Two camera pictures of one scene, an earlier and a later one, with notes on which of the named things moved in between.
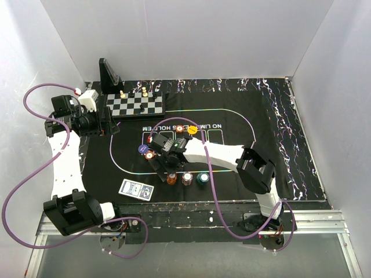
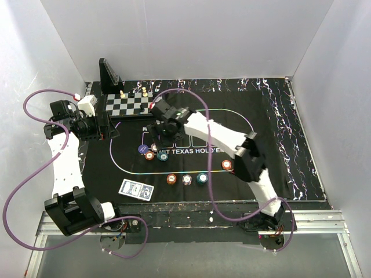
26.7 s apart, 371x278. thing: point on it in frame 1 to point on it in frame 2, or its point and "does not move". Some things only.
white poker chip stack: (186, 178) does not move
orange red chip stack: (171, 178) does not move
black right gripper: (156, 165) to (155, 130)
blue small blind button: (142, 148) does not move
